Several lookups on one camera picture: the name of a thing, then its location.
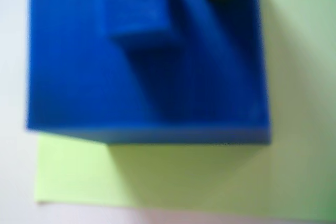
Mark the large blue cube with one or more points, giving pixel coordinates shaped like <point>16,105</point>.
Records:
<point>78,77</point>

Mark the green paper square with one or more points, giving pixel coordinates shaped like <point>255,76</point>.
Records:
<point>197,176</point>

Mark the tiny blue cube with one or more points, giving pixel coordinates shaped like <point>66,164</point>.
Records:
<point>131,1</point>

